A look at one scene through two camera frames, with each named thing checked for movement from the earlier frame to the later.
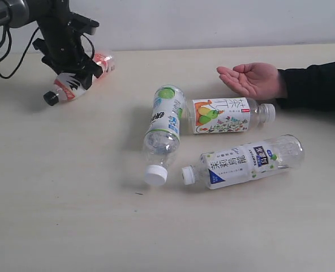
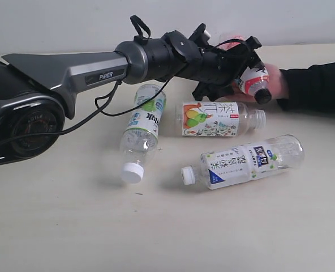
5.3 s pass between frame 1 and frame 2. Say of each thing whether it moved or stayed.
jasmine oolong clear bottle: stayed
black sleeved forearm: stayed
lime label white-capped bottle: moved
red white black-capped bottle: moved
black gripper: moved
